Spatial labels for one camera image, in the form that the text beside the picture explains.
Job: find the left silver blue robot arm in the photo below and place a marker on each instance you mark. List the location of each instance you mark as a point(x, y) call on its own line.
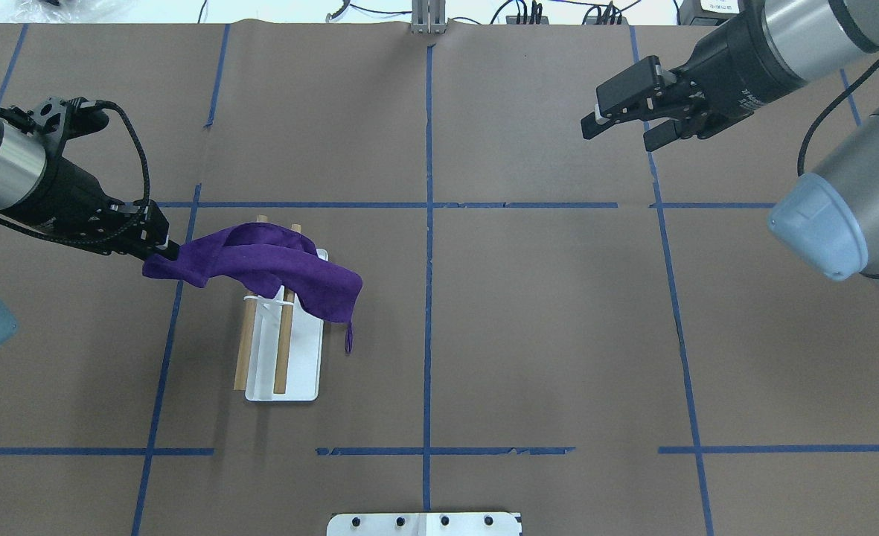
point(23, 160)

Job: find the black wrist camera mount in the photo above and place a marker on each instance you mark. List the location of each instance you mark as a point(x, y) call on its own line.
point(57, 119)

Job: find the purple towel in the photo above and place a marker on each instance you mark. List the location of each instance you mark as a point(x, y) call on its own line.
point(264, 258)

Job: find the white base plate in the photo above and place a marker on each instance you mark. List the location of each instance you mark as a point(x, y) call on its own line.
point(426, 523)

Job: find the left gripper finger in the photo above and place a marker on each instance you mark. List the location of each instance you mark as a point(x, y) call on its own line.
point(166, 249)

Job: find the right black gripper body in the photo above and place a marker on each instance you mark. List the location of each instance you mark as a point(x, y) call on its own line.
point(729, 61)

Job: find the aluminium frame post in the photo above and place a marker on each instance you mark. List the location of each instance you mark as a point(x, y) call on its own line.
point(429, 17)

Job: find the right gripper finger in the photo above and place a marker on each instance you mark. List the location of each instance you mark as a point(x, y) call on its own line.
point(664, 133)
point(594, 124)

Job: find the white rack with wooden rods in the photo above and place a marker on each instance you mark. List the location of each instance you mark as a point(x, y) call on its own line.
point(280, 350)

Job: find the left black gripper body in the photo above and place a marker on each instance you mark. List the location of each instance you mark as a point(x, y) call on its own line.
point(65, 193)

